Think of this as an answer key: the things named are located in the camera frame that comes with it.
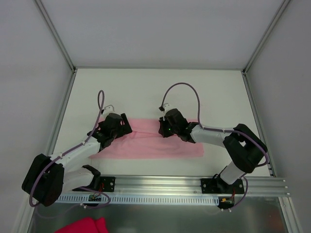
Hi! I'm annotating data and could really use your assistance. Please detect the pink t-shirt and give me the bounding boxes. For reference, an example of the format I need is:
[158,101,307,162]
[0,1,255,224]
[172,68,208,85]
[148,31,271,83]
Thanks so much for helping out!
[90,118,205,159]

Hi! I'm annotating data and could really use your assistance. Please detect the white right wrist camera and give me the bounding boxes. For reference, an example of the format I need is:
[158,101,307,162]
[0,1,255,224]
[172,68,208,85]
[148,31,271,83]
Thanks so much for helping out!
[163,103,174,113]

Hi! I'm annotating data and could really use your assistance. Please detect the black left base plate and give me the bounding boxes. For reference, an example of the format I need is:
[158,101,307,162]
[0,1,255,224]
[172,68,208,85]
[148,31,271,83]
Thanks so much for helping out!
[98,176,116,193]

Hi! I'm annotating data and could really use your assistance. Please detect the aluminium frame post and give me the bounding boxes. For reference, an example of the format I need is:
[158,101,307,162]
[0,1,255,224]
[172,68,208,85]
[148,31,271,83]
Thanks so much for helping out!
[242,0,293,73]
[33,0,78,73]

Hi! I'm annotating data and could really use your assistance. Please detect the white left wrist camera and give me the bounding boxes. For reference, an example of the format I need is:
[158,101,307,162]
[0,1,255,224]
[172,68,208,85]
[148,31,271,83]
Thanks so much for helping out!
[101,105,115,116]

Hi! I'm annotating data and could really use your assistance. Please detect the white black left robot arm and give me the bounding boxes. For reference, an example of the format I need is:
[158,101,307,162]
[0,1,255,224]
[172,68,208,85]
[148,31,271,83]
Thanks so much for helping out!
[21,112,132,207]

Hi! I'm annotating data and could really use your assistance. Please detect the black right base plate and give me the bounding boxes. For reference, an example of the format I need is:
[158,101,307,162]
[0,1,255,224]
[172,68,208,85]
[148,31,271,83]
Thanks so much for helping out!
[200,178,245,194]

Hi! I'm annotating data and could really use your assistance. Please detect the right aluminium frame post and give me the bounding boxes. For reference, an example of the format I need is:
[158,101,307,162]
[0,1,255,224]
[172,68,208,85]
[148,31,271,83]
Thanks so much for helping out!
[242,0,293,73]

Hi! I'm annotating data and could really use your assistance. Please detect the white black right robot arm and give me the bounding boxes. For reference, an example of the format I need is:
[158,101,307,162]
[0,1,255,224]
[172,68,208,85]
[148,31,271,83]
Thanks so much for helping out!
[158,105,269,194]

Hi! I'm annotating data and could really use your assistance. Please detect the red t-shirt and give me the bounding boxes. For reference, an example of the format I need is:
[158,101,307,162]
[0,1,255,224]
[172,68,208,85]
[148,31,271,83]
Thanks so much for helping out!
[55,217,108,233]

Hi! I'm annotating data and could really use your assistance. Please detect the aluminium mounting rail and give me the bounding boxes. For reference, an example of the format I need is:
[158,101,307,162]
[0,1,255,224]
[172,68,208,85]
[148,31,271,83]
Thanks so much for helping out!
[102,175,291,197]

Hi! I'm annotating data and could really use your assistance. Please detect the slotted white cable duct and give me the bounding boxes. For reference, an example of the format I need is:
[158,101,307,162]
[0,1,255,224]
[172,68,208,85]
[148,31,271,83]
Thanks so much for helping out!
[56,193,219,206]

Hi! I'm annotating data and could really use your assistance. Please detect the left aluminium frame post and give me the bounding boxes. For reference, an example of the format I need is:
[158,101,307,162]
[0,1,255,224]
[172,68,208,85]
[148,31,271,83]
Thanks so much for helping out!
[33,0,78,73]

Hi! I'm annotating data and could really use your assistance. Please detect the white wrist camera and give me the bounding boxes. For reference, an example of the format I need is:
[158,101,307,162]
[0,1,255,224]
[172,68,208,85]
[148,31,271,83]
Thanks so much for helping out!
[163,103,174,113]
[101,105,115,116]

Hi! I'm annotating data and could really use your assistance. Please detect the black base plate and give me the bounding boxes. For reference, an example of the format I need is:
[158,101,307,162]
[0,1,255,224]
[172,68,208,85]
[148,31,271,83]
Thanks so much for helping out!
[200,178,245,194]
[98,176,116,193]

